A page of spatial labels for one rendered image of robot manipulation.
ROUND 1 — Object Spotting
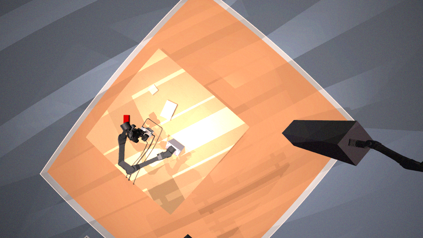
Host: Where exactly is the red rectangular block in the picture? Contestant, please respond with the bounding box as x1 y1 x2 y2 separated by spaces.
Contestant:
123 115 130 123

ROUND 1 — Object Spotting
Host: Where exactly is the beige flat rectangular slab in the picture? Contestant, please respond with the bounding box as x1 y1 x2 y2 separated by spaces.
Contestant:
148 85 158 95

